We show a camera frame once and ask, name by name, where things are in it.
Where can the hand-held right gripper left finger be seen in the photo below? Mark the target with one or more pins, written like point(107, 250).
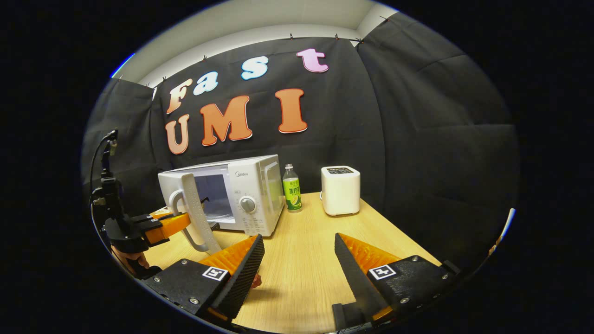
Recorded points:
point(243, 273)

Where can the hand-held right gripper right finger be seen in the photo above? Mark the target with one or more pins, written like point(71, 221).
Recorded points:
point(352, 273)

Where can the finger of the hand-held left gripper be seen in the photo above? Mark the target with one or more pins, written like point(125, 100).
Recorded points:
point(169, 226)

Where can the reddish brown meat piece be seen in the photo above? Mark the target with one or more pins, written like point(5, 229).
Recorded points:
point(257, 281)

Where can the white microwave oven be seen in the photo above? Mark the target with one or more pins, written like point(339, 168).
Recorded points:
point(262, 195)

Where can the white toaster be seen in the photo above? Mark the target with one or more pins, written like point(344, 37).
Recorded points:
point(341, 192)

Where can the green label drink bottle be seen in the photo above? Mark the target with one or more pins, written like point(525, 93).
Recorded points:
point(292, 195)

